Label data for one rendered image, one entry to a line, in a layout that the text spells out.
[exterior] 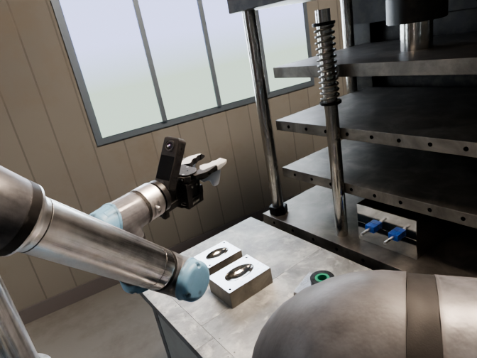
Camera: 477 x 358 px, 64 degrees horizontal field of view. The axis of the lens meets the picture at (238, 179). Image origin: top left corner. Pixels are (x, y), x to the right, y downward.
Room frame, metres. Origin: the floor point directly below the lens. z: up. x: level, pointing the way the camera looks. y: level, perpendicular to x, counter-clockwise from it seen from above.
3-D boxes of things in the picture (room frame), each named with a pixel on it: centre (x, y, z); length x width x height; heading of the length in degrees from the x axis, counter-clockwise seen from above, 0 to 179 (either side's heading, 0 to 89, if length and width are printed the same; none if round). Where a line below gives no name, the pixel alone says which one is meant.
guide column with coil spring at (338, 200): (1.54, -0.42, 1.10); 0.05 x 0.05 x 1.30
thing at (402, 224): (1.49, -0.76, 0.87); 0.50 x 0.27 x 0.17; 123
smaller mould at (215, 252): (1.45, 0.15, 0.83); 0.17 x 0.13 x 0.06; 123
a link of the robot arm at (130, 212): (0.69, 0.24, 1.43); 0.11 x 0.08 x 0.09; 141
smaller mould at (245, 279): (1.26, 0.07, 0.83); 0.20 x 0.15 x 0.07; 123
